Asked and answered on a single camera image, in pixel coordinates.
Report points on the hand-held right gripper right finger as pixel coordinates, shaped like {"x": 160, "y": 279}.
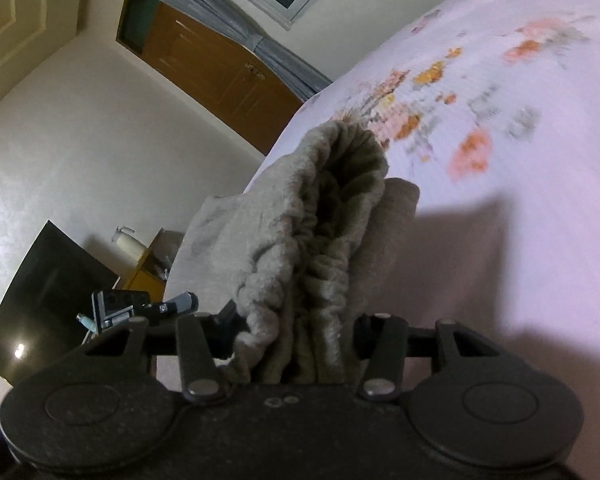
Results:
{"x": 365, "y": 332}

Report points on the black flat screen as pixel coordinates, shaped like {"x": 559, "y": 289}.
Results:
{"x": 40, "y": 300}

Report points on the white pump bottle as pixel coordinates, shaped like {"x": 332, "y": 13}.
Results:
{"x": 130, "y": 247}

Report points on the yellow side table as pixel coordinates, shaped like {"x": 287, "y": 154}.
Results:
{"x": 142, "y": 280}

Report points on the pink floral bed sheet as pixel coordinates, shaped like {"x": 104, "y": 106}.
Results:
{"x": 505, "y": 210}

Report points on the cream wardrobe door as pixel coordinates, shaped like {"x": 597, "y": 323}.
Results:
{"x": 10, "y": 10}

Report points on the small light blue item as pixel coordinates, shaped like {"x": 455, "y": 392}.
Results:
{"x": 87, "y": 321}

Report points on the grey fleece pants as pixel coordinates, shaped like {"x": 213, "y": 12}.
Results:
{"x": 290, "y": 210}

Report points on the grey curtain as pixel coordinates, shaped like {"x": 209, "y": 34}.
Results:
{"x": 275, "y": 57}

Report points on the black and silver device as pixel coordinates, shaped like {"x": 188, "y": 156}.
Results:
{"x": 115, "y": 307}

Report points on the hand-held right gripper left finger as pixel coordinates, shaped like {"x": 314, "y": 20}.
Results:
{"x": 227, "y": 332}

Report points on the brown wooden door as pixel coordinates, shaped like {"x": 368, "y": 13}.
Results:
{"x": 205, "y": 60}

